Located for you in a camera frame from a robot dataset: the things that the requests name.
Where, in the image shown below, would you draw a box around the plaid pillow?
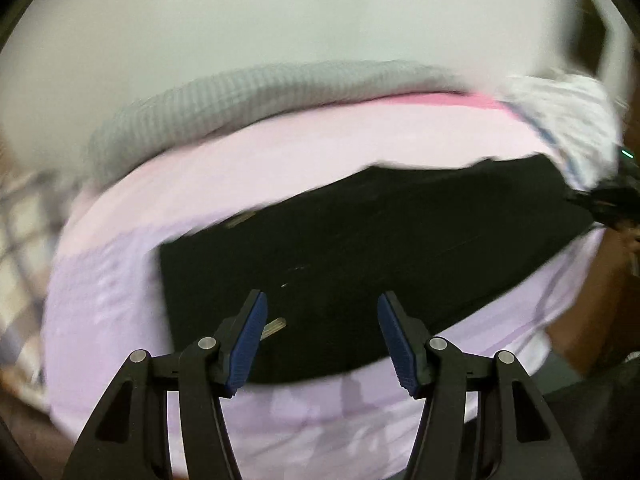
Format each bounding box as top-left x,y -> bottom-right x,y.
0,167 -> 81,411

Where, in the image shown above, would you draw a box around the person's right forearm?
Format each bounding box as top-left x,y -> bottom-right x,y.
546,225 -> 640,377

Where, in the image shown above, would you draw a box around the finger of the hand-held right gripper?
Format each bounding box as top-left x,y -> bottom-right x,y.
566,185 -> 607,212

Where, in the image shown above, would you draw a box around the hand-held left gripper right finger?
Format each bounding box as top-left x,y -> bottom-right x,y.
377,290 -> 584,480

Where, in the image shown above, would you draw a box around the black pants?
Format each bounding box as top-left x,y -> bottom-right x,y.
159,153 -> 612,386

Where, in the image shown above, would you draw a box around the person's dark clothing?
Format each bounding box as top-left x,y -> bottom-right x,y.
542,357 -> 640,480

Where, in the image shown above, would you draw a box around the grey striped rolled blanket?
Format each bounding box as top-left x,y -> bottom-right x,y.
86,59 -> 476,186

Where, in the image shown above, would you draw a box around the pink and purple bed sheet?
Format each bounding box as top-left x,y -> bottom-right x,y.
42,91 -> 608,480

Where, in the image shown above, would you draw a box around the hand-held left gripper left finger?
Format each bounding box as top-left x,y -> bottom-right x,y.
61,289 -> 268,480

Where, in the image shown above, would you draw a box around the white frame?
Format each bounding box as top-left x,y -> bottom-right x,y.
567,0 -> 633,92

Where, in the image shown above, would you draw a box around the white and blue printed quilt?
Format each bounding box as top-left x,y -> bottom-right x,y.
500,74 -> 625,192

